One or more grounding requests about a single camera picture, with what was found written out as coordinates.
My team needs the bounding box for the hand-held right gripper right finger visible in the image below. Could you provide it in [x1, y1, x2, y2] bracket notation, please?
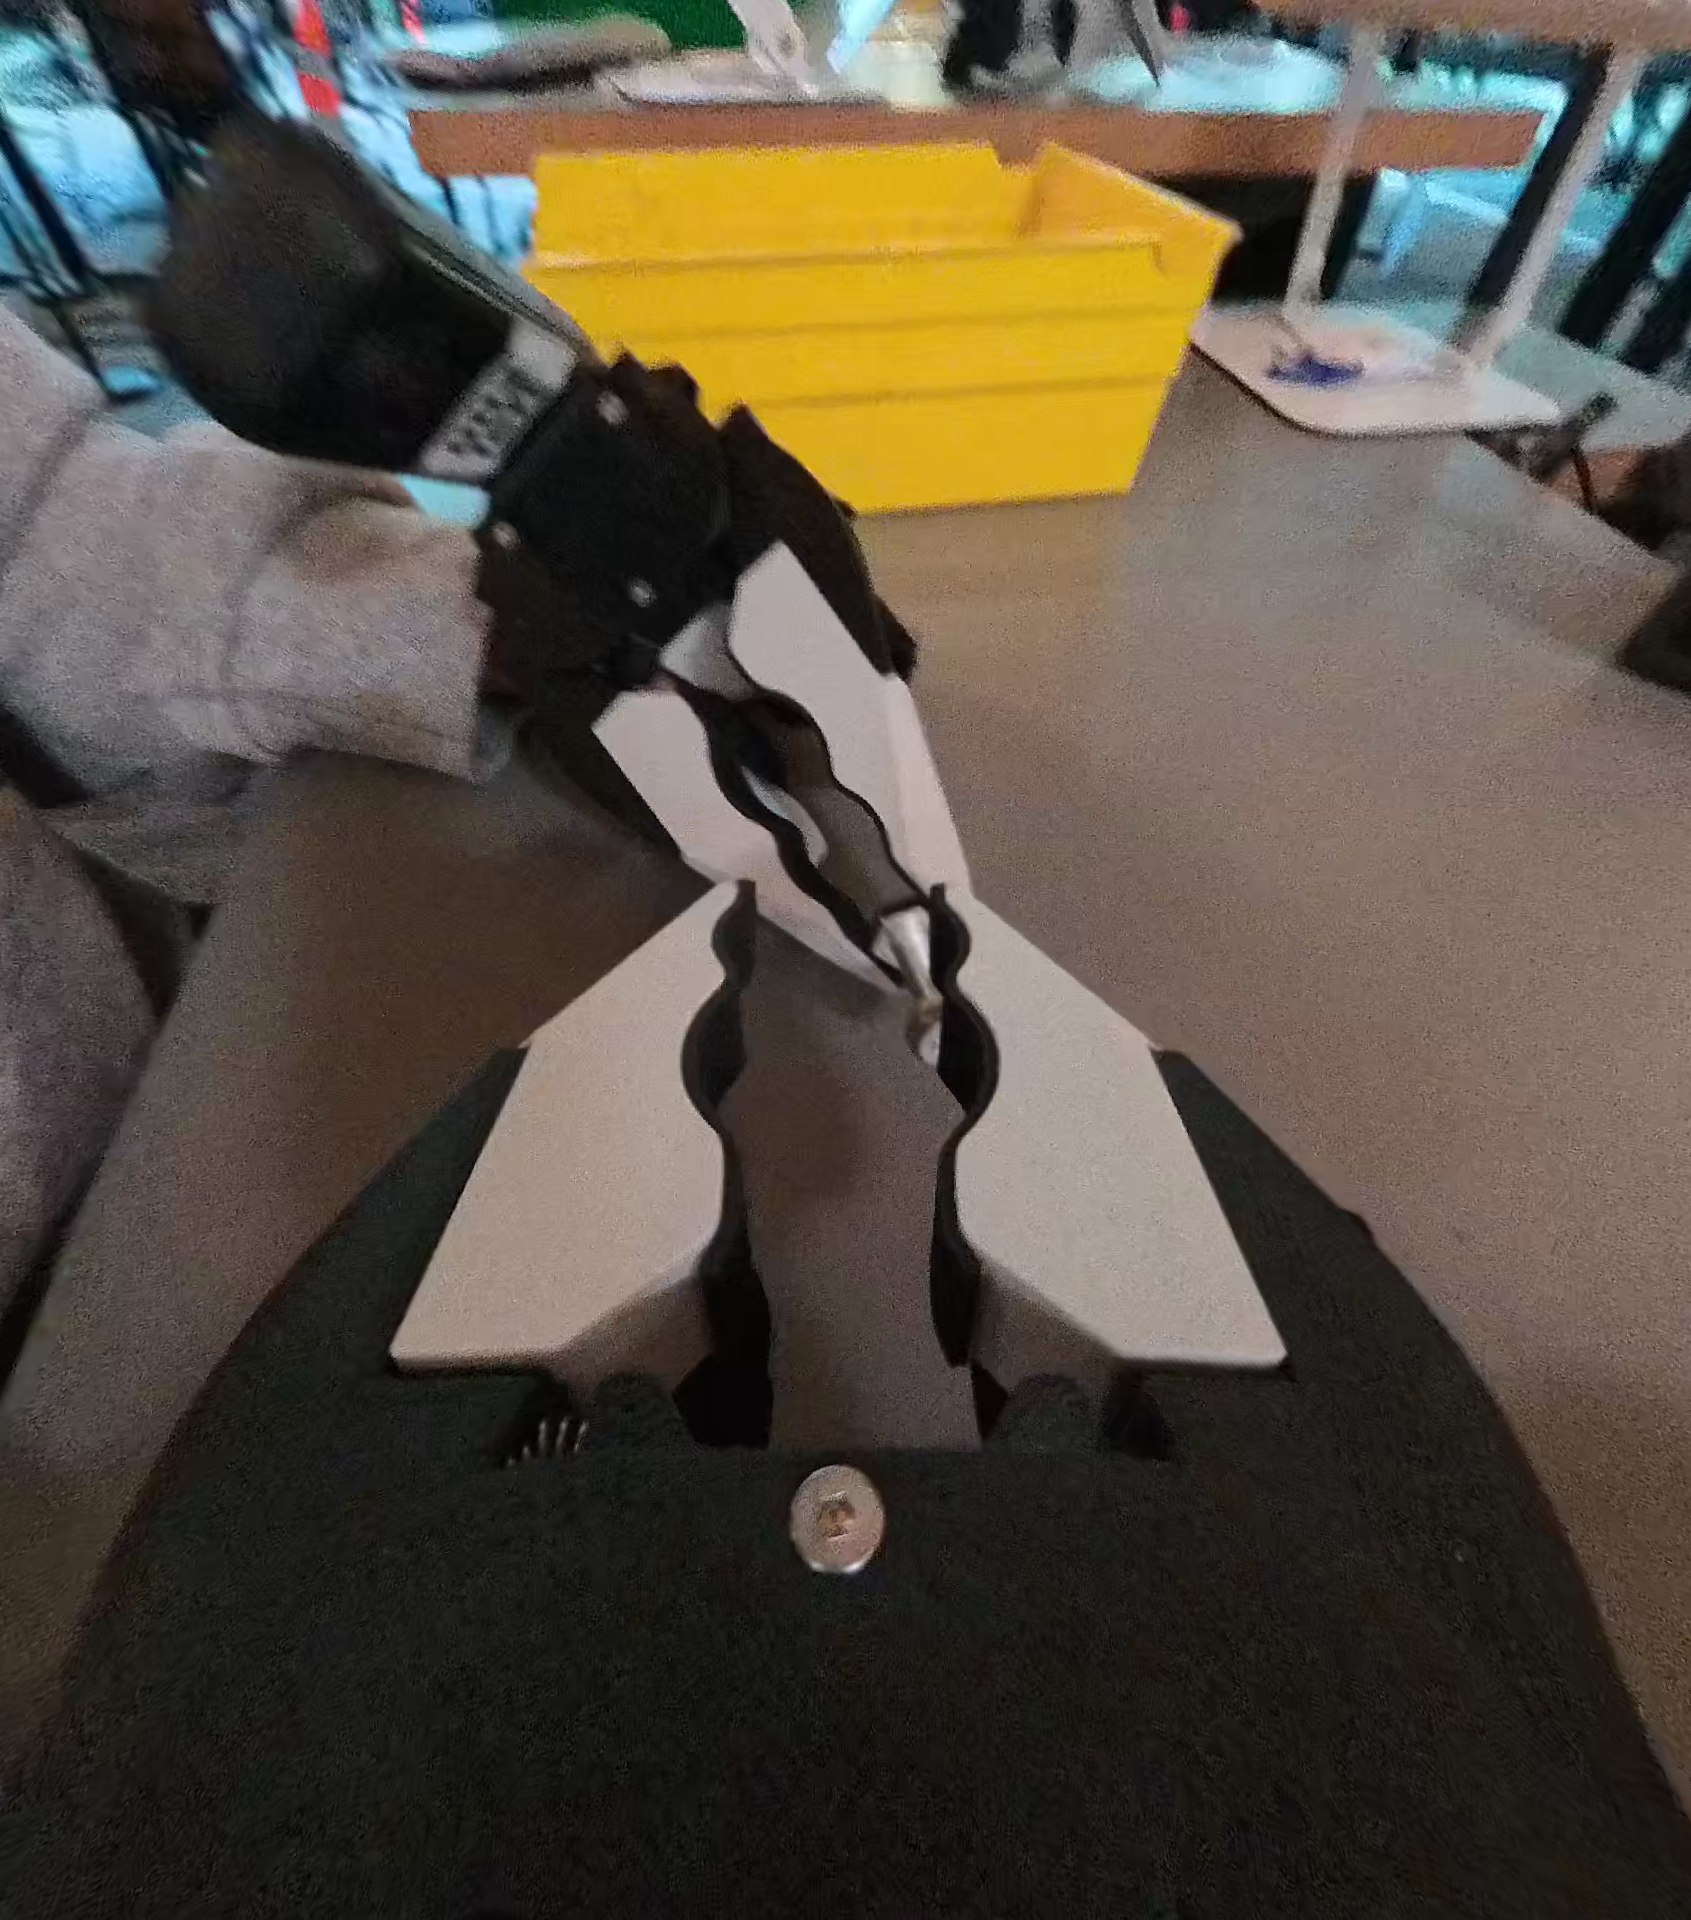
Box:
[927, 882, 1290, 1428]

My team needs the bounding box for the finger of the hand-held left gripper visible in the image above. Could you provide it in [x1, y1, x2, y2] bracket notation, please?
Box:
[661, 540, 990, 920]
[589, 673, 907, 996]

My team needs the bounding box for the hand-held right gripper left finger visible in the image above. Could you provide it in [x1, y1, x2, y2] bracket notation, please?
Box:
[387, 879, 775, 1450]

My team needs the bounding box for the steel bolt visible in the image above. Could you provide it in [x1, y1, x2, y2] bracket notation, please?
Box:
[867, 900, 954, 1060]

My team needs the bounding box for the person's left forearm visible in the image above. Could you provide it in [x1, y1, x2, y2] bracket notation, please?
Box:
[0, 193, 517, 798]

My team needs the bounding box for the yellow plastic bin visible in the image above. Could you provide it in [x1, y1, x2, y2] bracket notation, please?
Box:
[521, 137, 1242, 516]

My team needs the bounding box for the long wooden table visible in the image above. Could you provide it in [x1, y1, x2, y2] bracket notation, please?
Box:
[409, 95, 1550, 186]

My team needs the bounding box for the instruction board on white stand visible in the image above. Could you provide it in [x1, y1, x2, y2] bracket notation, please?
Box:
[1188, 0, 1648, 439]

